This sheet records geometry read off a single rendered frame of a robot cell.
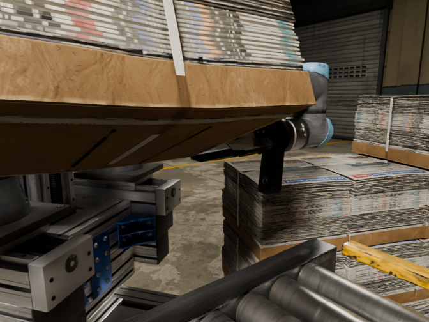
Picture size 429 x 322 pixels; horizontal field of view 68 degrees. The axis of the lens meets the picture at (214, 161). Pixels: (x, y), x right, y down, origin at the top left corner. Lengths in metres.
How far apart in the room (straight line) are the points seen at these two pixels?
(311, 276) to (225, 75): 0.34
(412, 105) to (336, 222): 0.49
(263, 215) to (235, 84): 0.60
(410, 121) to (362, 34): 7.59
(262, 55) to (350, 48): 8.52
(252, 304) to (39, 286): 0.39
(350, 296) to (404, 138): 0.86
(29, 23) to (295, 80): 0.28
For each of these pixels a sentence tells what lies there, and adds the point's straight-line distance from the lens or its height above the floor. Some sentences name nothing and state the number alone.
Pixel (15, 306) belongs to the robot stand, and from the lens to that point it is 0.74.
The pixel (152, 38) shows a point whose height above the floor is 1.11.
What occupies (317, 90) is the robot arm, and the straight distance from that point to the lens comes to 0.73.
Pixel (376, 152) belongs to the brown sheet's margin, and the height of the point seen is 0.85.
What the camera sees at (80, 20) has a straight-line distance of 0.29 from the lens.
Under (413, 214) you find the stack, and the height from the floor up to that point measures 0.69.
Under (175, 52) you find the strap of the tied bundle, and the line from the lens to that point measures 0.30.
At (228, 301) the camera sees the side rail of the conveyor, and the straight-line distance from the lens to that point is 0.45.
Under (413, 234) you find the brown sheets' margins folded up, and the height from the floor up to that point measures 0.62.
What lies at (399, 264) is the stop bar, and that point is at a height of 0.82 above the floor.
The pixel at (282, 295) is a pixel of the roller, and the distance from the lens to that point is 0.49.
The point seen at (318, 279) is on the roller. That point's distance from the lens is 0.53.
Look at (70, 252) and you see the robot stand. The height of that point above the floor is 0.77.
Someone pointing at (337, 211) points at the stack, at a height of 0.73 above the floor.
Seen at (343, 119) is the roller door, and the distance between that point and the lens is 8.84.
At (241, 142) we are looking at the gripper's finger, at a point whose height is 0.99.
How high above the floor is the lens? 1.06
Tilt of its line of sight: 11 degrees down
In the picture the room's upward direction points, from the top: straight up
